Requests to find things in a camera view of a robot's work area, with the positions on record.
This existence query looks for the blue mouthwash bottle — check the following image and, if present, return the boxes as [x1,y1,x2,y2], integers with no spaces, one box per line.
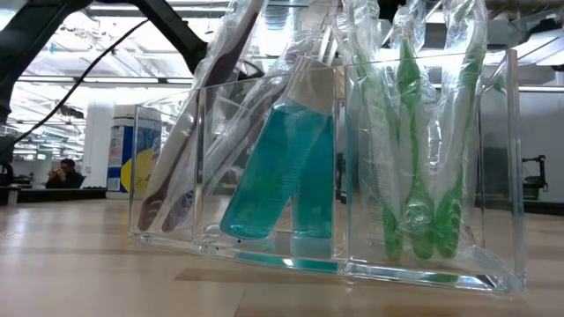
[290,117,337,241]
[219,56,337,241]

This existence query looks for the green toothbrush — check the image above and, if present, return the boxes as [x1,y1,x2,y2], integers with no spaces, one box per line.
[434,0,490,261]
[390,0,438,262]
[340,0,404,262]

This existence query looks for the clear acrylic organizer box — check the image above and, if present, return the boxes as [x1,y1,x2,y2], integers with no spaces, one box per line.
[128,48,528,295]

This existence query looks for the Lysol wipes canister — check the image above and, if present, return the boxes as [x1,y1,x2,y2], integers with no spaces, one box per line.
[106,104,163,200]

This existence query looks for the person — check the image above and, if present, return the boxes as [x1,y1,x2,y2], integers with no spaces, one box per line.
[44,158,85,190]

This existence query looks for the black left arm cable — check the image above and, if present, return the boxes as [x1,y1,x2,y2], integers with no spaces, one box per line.
[0,18,152,156]

